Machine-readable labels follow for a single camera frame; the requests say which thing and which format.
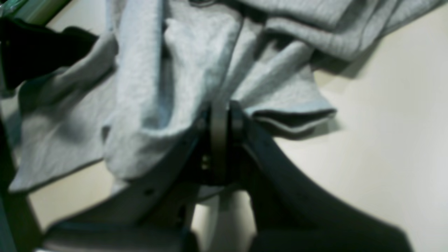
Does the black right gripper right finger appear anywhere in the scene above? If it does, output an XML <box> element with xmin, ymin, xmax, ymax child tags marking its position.
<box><xmin>229</xmin><ymin>101</ymin><xmax>412</xmax><ymax>252</ymax></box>

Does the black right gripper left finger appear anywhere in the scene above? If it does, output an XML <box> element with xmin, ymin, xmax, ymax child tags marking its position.
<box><xmin>42</xmin><ymin>108</ymin><xmax>210</xmax><ymax>252</ymax></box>

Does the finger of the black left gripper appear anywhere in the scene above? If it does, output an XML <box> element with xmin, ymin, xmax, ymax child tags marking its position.
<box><xmin>0</xmin><ymin>17</ymin><xmax>99</xmax><ymax>90</ymax></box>

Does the grey t-shirt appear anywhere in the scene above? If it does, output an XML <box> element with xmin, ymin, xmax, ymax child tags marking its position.
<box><xmin>9</xmin><ymin>0</ymin><xmax>440</xmax><ymax>193</ymax></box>

